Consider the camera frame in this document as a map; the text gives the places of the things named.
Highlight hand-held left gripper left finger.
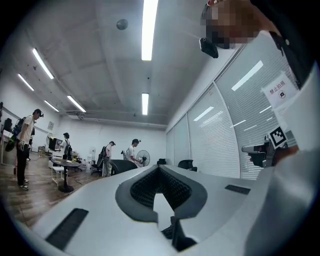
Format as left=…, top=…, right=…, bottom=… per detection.
left=32, top=164, right=173, bottom=255

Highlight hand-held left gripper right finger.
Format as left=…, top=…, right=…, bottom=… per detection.
left=159, top=164, right=254, bottom=252

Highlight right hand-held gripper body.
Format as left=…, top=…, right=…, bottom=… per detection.
left=264, top=126, right=288, bottom=168

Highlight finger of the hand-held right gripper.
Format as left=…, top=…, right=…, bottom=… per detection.
left=241, top=144, right=267, bottom=154
left=249, top=151, right=267, bottom=168

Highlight person's right forearm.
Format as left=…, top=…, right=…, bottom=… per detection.
left=279, top=145, right=300, bottom=163

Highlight printed paper sheet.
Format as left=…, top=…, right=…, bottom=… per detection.
left=272, top=92, right=302, bottom=136

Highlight white window blinds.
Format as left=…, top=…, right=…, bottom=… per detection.
left=165, top=44, right=301, bottom=180

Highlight paper sign with icon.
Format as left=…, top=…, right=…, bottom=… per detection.
left=260, top=71, right=300, bottom=109

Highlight black mesh office chair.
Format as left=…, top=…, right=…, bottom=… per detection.
left=109, top=159, right=139, bottom=176

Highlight white table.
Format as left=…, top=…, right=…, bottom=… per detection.
left=152, top=191, right=175, bottom=232

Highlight white water dispenser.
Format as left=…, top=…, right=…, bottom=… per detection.
left=85, top=147, right=98, bottom=174

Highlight white stool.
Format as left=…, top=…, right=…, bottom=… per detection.
left=50, top=166, right=66, bottom=187

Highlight round black table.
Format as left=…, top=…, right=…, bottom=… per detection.
left=50, top=158, right=82, bottom=194

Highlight computer monitor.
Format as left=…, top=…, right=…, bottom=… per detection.
left=47, top=137, right=63, bottom=152

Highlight person's black shirt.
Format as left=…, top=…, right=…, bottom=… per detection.
left=249, top=0, right=320, bottom=90

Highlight ceiling light strip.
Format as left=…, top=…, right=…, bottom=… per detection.
left=43, top=99, right=60, bottom=113
left=141, top=0, right=160, bottom=62
left=141, top=92, right=150, bottom=116
left=31, top=47, right=55, bottom=80
left=66, top=94, right=87, bottom=114
left=17, top=73, right=35, bottom=92

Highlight person's head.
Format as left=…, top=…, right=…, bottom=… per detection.
left=199, top=0, right=277, bottom=50

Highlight grey ceiling dome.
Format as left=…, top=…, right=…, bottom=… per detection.
left=115, top=18, right=129, bottom=31

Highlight black head-worn camera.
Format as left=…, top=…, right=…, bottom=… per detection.
left=198, top=37, right=219, bottom=59

